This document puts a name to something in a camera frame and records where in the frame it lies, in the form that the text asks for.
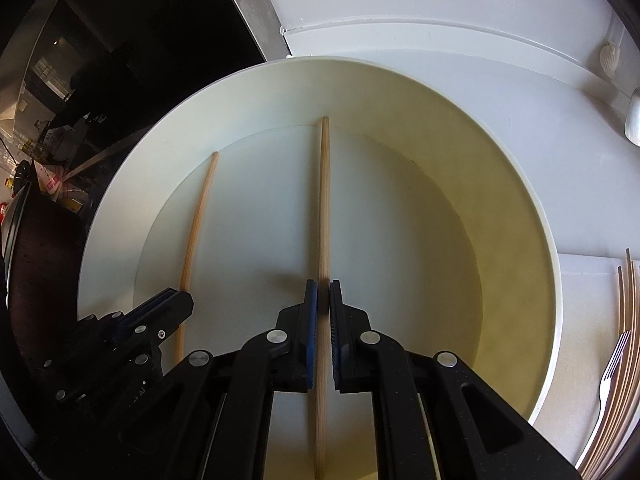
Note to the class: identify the wooden chopstick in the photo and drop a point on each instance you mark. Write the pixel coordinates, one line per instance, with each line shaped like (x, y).
(200, 210)
(324, 200)
(629, 290)
(635, 300)
(638, 310)
(621, 300)

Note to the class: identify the stainless steel side panel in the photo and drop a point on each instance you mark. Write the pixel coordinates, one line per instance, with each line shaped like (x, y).
(250, 5)

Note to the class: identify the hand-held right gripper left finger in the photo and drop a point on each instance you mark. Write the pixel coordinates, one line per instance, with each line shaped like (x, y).
(311, 330)

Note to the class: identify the round white plastic basin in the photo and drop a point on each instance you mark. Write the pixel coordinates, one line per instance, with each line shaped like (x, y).
(400, 240)

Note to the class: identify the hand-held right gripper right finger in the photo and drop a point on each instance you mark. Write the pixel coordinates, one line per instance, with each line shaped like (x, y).
(336, 340)

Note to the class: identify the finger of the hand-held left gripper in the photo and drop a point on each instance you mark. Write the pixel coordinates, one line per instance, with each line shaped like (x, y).
(170, 310)
(159, 296)

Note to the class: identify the metal fork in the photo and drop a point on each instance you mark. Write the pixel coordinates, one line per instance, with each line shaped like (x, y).
(612, 365)

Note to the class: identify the white plastic cutting board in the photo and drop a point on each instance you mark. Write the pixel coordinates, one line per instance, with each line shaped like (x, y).
(575, 310)

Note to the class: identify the dark glossy cabinet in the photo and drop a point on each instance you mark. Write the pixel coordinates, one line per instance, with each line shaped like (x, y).
(125, 35)

